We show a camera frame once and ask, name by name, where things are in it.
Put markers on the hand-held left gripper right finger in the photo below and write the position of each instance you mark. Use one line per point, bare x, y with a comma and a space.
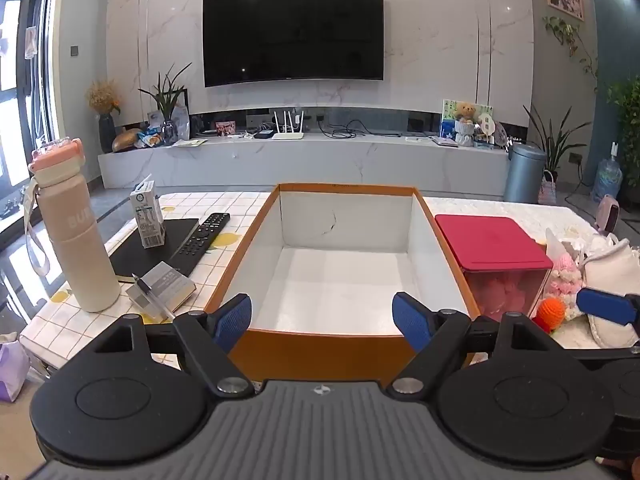
407, 317

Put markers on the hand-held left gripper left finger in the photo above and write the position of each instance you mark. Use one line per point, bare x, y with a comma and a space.
232, 317

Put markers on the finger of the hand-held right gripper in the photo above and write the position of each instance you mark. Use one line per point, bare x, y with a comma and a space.
600, 306

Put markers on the pink white crochet piece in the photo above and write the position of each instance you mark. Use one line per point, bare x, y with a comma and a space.
565, 266

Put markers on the orange cardboard box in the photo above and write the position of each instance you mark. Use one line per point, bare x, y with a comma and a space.
340, 280

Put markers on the white fabric pouch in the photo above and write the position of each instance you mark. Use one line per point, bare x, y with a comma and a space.
610, 270

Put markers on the orange crochet ball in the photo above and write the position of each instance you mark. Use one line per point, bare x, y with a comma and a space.
550, 311

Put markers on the grey notepad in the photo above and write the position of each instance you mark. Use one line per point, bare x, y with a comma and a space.
172, 287

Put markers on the black remote control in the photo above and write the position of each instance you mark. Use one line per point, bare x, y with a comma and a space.
200, 242

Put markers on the black pen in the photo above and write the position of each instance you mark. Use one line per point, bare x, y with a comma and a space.
150, 295

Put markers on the pink device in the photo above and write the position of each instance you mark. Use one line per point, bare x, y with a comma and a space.
607, 212

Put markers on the black notebook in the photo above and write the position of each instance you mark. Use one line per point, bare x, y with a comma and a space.
145, 257

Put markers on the red-lidded clear container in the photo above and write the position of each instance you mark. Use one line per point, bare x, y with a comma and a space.
490, 245

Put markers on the white grid lemon tablecloth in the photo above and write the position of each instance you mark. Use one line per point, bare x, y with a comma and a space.
220, 205

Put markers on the blue water jug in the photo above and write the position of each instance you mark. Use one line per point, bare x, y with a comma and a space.
606, 180

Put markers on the pink woven bag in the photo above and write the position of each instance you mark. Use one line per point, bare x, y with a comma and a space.
547, 191

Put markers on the small milk carton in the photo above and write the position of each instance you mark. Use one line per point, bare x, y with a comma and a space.
148, 220

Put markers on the grey-blue trash can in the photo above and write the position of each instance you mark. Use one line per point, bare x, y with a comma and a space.
522, 175

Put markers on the white marble television console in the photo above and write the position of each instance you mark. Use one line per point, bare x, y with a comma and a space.
300, 165

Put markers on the beige pink-lidded water bottle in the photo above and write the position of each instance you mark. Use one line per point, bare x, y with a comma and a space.
80, 250

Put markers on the long-leaf potted floor plant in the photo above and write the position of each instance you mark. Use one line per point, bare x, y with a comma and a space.
555, 145

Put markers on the tall leafy green plant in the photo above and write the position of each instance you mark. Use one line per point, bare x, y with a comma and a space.
627, 125

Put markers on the small black box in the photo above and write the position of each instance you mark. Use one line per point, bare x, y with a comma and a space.
263, 134

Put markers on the pink photo card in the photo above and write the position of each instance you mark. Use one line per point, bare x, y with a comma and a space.
226, 128

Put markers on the white router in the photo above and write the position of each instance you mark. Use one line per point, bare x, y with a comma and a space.
287, 135

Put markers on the snack packets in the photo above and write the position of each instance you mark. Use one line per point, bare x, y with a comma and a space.
149, 137

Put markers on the brown gourd ornament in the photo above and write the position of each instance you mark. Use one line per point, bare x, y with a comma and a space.
125, 141

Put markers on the brown teddy bear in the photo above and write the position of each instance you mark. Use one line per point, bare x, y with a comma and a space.
467, 110

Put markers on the printed photo board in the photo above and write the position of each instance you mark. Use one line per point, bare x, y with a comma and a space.
482, 110

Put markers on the dried flowers in dark vase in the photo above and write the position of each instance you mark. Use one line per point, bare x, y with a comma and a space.
106, 130

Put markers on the green plant in glass vase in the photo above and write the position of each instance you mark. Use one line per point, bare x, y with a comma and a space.
167, 100

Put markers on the purple bag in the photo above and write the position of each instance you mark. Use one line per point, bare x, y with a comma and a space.
11, 372

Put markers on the hanging vine plant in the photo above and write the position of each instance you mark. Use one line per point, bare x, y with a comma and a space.
570, 35

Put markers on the hanging pink cloth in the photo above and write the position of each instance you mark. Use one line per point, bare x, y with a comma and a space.
31, 42

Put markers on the black wall television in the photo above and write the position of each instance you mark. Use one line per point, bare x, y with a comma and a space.
292, 35

